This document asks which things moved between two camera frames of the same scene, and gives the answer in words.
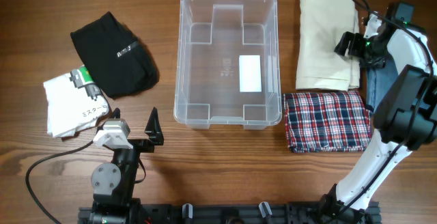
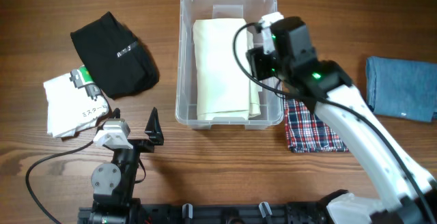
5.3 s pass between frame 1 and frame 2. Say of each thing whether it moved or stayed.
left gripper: stayed
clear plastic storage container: stayed
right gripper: moved
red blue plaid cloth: stayed
